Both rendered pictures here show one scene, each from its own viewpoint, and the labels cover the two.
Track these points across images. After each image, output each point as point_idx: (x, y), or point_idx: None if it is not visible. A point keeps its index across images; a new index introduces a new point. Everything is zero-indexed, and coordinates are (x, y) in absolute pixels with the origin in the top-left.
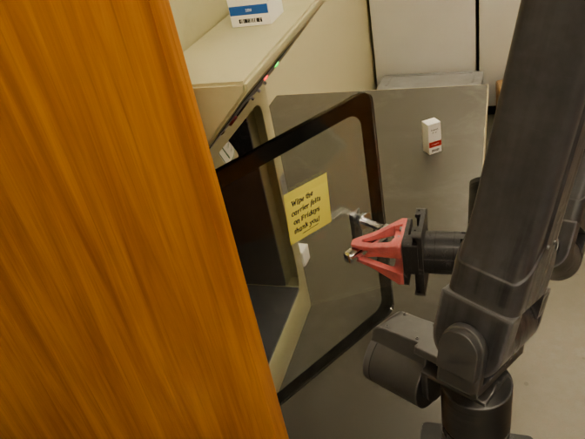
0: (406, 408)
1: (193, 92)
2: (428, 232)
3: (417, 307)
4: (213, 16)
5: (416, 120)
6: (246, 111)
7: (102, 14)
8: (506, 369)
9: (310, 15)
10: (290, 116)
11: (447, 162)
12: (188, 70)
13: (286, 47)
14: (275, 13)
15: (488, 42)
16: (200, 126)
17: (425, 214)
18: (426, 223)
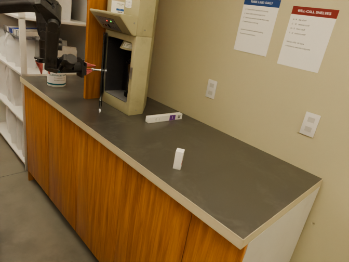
0: (79, 108)
1: (89, 5)
2: (79, 62)
3: (99, 120)
4: (125, 12)
5: (218, 184)
6: (126, 39)
7: None
8: (41, 40)
9: (111, 14)
10: (278, 167)
11: (160, 163)
12: (104, 10)
13: (106, 16)
14: (112, 11)
15: None
16: (88, 10)
17: (80, 59)
18: (81, 63)
